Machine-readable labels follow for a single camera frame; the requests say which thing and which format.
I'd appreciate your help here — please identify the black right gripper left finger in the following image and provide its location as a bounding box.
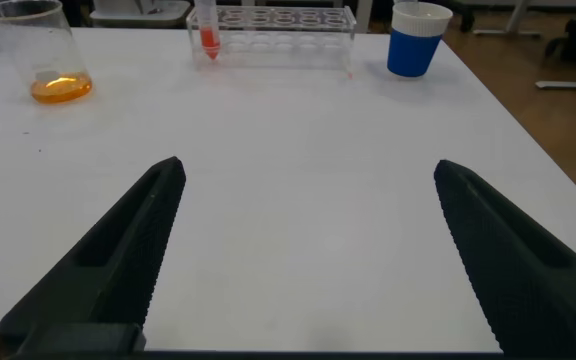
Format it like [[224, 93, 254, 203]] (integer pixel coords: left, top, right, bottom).
[[0, 156, 187, 351]]

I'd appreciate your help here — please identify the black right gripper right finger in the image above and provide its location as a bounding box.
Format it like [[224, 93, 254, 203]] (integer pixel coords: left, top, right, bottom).
[[433, 159, 576, 354]]

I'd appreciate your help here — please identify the glass beaker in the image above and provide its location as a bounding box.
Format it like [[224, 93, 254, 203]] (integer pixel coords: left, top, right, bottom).
[[0, 0, 94, 106]]

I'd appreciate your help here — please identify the test tube with red liquid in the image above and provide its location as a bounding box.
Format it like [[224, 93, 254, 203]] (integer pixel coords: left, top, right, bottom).
[[193, 0, 222, 62]]

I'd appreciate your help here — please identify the clear acrylic test tube rack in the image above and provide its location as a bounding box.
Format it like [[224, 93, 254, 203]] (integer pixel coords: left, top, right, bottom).
[[185, 4, 358, 72]]

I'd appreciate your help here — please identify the white desk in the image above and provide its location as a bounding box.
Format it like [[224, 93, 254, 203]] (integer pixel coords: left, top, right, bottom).
[[355, 0, 375, 34], [472, 0, 576, 91]]

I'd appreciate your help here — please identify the blue and white paper cup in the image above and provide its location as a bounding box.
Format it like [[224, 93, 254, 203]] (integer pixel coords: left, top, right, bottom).
[[386, 0, 454, 79]]

